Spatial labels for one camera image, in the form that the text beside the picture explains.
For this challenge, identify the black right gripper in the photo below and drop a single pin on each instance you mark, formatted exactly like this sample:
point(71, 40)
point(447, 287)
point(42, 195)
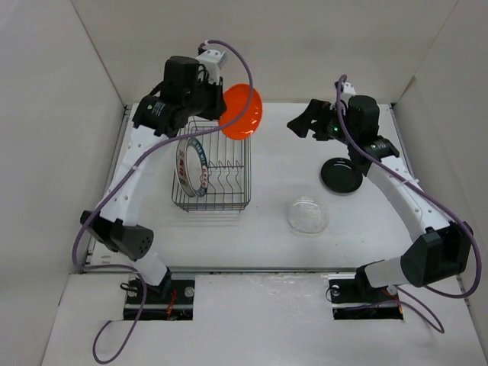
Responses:
point(300, 125)

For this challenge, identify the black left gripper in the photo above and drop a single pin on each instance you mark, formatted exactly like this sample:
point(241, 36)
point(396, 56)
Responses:
point(219, 105)

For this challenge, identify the white plate with dark rim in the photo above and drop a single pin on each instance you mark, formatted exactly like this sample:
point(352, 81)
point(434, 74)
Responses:
point(196, 168)

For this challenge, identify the white plate with red characters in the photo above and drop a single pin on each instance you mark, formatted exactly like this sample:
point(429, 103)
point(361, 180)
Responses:
point(181, 168)

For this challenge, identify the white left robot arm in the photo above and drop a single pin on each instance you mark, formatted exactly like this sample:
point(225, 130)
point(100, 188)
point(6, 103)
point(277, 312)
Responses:
point(190, 87)

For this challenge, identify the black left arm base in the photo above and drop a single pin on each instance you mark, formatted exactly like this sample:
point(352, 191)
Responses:
point(175, 304)

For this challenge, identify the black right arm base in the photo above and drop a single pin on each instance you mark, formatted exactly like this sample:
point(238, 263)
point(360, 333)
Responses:
point(349, 302)

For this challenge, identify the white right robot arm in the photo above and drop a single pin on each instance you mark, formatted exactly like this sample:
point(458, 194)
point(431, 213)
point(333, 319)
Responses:
point(441, 242)

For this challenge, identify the black plate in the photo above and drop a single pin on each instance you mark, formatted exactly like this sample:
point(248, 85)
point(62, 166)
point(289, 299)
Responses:
point(341, 176)

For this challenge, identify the clear glass plate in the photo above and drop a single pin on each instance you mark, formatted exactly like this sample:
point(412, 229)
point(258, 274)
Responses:
point(307, 215)

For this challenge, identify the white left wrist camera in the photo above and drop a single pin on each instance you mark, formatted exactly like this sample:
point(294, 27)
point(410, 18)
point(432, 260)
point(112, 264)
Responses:
point(213, 60)

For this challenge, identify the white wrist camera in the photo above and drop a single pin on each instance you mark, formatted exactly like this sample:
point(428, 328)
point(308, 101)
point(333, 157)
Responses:
point(347, 90)
point(213, 60)

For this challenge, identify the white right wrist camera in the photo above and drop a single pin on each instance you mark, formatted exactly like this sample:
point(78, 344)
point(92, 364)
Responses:
point(347, 90)

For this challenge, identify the grey wire dish rack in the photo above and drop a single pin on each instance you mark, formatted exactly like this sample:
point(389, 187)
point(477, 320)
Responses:
point(229, 164)

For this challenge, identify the aluminium table edge rail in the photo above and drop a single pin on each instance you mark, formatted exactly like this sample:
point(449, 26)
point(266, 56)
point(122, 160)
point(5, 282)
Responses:
point(220, 270)

